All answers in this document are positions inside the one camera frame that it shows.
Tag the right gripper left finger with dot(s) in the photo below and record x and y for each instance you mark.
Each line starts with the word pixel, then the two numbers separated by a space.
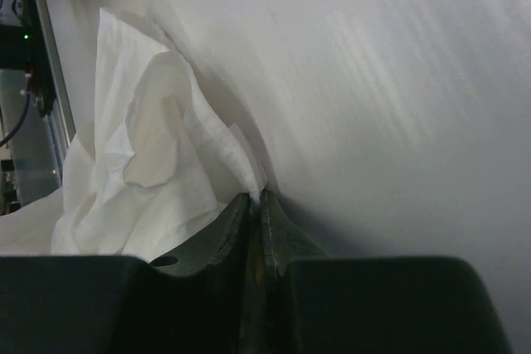
pixel 185 301

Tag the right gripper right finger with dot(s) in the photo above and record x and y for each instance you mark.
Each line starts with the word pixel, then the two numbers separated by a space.
pixel 318 303

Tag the white pleated skirt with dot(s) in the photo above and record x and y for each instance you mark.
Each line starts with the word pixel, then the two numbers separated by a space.
pixel 156 165

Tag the aluminium rail frame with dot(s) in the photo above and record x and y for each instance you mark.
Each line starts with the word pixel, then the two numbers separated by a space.
pixel 36 120

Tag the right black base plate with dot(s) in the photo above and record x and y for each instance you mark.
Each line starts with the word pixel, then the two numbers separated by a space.
pixel 23 48

